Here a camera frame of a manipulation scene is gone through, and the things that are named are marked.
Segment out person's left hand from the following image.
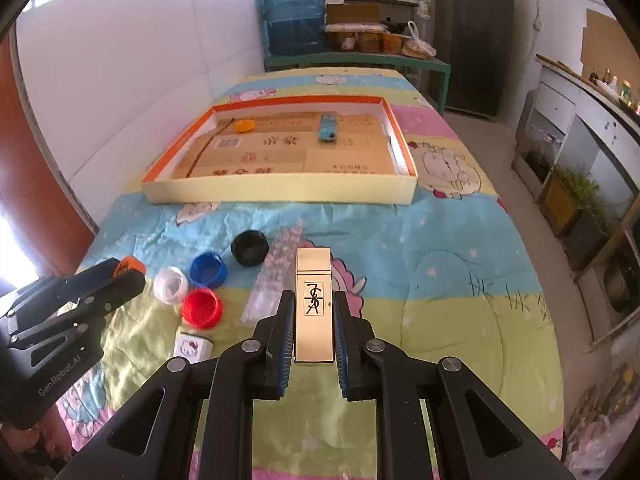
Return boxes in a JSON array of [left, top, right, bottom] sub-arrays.
[[1, 404, 73, 460]]

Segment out orange round tape measure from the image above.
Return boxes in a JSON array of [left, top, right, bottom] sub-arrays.
[[112, 256, 146, 278]]

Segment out white plastic bottle cap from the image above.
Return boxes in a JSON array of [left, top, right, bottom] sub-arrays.
[[153, 266, 189, 304]]

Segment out clear patterned plastic case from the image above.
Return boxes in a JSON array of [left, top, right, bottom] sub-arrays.
[[241, 224, 304, 326]]

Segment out colourful cartoon bed sheet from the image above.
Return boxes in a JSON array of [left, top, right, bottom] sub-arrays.
[[58, 67, 563, 479]]

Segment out dark grey refrigerator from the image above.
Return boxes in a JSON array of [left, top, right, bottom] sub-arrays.
[[434, 0, 514, 117]]

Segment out blue water jug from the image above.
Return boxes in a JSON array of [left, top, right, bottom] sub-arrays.
[[258, 0, 326, 56]]

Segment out blue plastic bottle cap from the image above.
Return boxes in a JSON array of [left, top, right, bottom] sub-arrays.
[[189, 252, 228, 289]]

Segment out white Hello Kitty box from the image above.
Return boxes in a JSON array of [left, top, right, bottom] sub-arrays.
[[174, 333, 214, 364]]

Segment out brown cardboard box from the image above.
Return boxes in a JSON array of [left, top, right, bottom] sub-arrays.
[[326, 2, 380, 24]]

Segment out teal floral lighter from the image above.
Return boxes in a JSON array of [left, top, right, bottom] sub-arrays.
[[318, 113, 338, 142]]

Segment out gold YSL rectangular box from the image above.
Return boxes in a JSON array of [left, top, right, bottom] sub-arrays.
[[294, 247, 334, 364]]

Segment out orange-rimmed cardboard tray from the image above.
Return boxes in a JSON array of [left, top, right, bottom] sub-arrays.
[[141, 96, 418, 205]]

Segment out white cabinet counter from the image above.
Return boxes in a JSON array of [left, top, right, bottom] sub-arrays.
[[512, 58, 639, 344]]

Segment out black plastic bottle cap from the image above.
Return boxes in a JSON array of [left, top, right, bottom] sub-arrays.
[[231, 230, 269, 266]]

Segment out white plastic bag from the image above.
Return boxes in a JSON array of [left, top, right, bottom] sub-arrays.
[[401, 21, 437, 60]]

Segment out red plastic bottle cap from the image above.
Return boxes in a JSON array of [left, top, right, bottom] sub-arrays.
[[181, 287, 222, 330]]

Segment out potted green plant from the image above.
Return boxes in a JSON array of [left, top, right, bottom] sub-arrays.
[[538, 165, 608, 237]]

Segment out orange plastic bottle cap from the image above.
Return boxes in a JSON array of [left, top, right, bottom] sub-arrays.
[[233, 118, 256, 134]]

